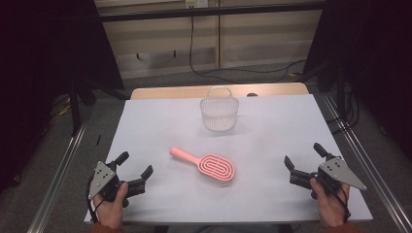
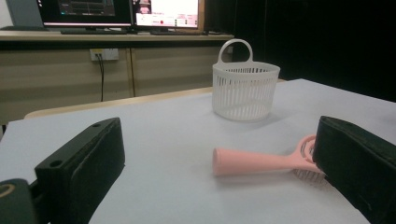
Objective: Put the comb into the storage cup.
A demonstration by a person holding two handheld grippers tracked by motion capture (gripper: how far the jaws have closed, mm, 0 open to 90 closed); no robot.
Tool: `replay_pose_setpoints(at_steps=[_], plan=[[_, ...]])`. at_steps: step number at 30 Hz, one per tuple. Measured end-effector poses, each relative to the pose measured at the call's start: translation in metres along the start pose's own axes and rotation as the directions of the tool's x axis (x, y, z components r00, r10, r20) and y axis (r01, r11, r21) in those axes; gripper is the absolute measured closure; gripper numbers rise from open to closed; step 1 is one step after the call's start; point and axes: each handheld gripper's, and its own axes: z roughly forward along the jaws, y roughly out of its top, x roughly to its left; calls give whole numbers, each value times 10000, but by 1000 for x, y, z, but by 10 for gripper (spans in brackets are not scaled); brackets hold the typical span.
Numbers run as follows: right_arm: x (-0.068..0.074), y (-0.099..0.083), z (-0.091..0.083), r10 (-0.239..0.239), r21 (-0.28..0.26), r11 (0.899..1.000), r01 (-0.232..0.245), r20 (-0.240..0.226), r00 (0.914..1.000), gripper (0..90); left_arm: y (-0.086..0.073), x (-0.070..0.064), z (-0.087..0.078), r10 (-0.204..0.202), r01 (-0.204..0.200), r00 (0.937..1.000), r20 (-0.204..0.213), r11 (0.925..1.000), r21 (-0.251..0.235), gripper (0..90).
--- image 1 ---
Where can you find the white table sheet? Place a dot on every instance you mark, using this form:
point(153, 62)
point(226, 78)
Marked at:
point(259, 145)

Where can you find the clear plastic cup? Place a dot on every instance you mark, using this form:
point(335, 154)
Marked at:
point(219, 113)

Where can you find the metal floor rail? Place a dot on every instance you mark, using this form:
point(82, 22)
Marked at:
point(366, 155)
point(58, 181)

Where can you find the white wall socket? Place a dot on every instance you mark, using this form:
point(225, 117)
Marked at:
point(196, 3)

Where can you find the dark curtain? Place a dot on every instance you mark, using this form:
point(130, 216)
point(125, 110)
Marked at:
point(39, 81)
point(372, 64)

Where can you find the person's left hand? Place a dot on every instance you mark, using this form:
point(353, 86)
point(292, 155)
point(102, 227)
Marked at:
point(110, 212)

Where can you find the black horizontal bar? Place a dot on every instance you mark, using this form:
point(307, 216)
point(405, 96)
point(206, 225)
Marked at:
point(210, 11)

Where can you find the wooden table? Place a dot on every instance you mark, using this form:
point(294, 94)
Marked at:
point(181, 91)

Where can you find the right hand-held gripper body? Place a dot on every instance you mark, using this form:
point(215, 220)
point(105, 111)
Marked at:
point(336, 173)

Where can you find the dark round table knob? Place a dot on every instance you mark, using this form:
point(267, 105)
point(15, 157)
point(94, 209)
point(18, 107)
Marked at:
point(252, 94)

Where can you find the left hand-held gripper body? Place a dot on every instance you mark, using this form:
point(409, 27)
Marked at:
point(103, 176)

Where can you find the black metal stand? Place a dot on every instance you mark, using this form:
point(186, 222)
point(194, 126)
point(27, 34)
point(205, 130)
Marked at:
point(75, 110)

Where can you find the person's right hand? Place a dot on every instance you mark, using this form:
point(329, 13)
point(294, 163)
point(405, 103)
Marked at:
point(330, 207)

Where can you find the small black floor object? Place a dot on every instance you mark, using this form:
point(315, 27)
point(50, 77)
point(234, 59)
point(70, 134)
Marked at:
point(98, 140)

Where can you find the pink hairbrush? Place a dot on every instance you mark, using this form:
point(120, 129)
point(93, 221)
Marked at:
point(210, 165)

